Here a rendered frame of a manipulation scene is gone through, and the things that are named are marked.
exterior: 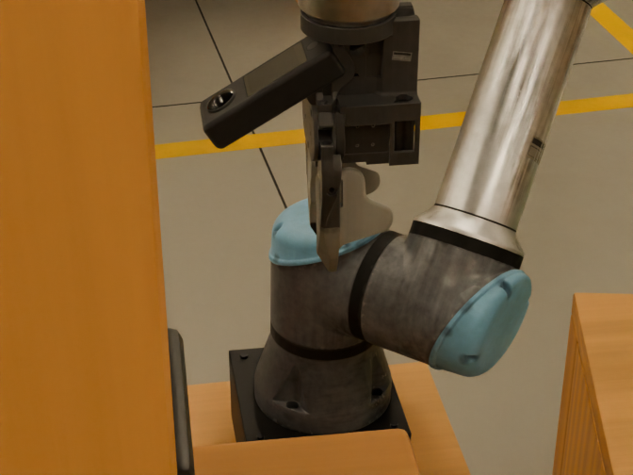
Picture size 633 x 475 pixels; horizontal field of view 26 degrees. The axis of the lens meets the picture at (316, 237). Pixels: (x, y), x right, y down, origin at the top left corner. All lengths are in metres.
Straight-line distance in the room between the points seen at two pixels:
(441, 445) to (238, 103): 0.68
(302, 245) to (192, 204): 2.42
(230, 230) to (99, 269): 3.41
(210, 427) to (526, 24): 0.61
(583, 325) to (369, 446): 1.42
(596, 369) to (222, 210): 2.04
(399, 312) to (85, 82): 1.13
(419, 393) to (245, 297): 1.73
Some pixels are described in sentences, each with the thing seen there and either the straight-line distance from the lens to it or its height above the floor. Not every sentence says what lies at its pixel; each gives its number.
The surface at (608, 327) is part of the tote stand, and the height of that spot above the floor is 0.79.
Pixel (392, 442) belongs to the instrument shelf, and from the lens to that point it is 0.53.
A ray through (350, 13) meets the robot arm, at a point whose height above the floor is 1.51.
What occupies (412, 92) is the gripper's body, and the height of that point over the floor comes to 1.43.
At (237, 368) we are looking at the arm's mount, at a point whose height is 0.95.
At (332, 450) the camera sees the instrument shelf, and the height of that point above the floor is 1.54.
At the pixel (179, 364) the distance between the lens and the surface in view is 0.42.
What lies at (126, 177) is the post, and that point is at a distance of 0.22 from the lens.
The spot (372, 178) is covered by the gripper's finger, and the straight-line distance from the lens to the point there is 1.12.
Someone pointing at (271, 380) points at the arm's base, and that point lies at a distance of 1.47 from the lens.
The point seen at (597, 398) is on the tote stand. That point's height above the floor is 0.79.
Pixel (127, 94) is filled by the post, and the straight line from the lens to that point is 0.22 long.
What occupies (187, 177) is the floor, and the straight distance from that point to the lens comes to 3.91.
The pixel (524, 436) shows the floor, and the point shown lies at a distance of 2.98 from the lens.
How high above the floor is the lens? 1.88
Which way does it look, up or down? 31 degrees down
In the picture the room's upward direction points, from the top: straight up
